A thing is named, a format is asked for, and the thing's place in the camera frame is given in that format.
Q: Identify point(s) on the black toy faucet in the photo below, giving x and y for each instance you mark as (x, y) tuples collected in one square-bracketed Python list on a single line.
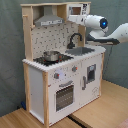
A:
[(71, 44)]

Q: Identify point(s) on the wooden toy kitchen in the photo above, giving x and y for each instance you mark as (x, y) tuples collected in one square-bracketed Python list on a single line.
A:
[(40, 84)]

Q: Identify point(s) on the grey range hood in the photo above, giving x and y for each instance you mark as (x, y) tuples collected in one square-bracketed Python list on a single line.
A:
[(48, 18)]

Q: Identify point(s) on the toy oven door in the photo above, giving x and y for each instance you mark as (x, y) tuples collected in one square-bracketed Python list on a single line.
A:
[(64, 97)]

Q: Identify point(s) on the cabinet door with dispenser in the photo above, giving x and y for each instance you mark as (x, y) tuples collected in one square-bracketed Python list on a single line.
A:
[(90, 81)]

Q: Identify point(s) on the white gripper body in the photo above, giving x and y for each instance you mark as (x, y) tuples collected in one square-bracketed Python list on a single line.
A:
[(78, 19)]

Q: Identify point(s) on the silver toy pot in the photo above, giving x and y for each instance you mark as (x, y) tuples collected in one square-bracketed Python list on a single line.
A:
[(51, 55)]

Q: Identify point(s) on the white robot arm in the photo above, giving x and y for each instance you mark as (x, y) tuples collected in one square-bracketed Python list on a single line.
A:
[(99, 28)]

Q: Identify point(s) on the left red stove knob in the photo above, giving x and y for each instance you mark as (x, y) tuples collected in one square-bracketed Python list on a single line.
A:
[(56, 75)]

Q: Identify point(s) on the grey toy sink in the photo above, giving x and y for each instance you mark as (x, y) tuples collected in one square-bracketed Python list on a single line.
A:
[(79, 51)]

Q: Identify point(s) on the right red stove knob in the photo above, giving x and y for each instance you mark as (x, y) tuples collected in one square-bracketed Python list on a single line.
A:
[(74, 69)]

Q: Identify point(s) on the toy microwave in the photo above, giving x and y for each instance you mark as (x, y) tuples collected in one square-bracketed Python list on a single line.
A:
[(76, 11)]

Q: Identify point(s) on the red stove knob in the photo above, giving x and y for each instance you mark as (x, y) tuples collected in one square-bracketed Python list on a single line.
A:
[(56, 75), (74, 69)]

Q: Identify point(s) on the black toy stovetop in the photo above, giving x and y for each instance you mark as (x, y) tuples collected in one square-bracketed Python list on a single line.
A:
[(47, 61)]

